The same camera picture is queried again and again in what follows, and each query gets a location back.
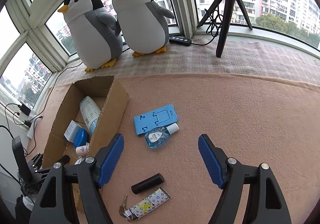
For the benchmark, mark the large grey penguin plush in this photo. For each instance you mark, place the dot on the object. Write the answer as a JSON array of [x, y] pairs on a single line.
[[93, 31]]

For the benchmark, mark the black inline remote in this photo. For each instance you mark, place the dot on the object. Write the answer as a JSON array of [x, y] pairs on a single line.
[[180, 40]]

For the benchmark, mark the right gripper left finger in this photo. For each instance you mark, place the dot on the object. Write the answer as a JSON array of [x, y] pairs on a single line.
[[55, 201]]

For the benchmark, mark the white power adapter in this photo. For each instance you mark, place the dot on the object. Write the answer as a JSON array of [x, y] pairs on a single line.
[[71, 131]]

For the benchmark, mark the white lotion tube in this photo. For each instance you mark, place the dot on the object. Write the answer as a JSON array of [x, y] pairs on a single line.
[[90, 113]]

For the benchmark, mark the colourful patterned key pouch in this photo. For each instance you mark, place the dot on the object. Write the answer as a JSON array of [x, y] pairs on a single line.
[[144, 207]]

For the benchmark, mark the black cylinder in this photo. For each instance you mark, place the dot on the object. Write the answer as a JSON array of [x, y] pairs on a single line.
[[148, 183]]

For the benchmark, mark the pink small bottle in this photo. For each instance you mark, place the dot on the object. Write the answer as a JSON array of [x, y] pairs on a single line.
[[82, 151]]

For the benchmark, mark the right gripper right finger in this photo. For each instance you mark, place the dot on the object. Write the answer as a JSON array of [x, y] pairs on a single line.
[[265, 203]]

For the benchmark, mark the blue phone stand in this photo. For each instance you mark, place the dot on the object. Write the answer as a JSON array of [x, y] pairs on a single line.
[[159, 117]]

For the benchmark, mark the blue round case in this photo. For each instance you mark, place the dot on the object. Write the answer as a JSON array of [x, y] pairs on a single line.
[[80, 138]]

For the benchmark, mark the brown cardboard box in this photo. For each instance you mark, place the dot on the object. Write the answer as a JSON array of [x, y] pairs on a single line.
[[64, 106]]

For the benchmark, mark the clear blue sanitizer bottle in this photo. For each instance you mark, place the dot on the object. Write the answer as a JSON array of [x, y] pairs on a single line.
[[159, 136]]

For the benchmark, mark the small grey penguin plush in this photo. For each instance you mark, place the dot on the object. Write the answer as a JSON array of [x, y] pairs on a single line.
[[143, 25]]

